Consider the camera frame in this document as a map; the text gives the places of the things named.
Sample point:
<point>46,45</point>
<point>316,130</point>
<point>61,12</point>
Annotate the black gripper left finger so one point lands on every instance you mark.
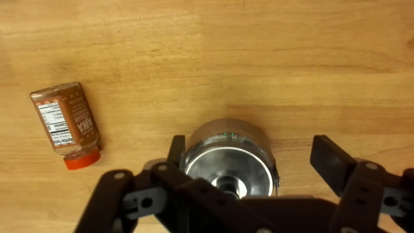
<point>175,151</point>

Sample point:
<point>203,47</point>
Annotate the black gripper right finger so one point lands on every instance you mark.
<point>331,162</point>

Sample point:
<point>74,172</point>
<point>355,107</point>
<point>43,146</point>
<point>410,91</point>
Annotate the stainless steel teapot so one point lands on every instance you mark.
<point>228,130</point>

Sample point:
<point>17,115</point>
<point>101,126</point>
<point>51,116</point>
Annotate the spice bottle red cap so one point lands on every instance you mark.
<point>65,121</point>

